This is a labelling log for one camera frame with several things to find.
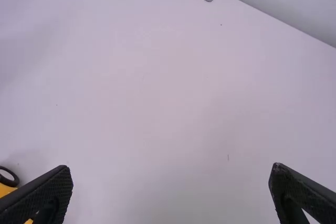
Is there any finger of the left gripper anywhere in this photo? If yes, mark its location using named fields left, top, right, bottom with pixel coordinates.
left=0, top=165, right=74, bottom=224
left=267, top=162, right=336, bottom=224

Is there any yellow toy car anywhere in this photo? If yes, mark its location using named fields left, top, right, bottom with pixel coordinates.
left=0, top=165, right=35, bottom=224

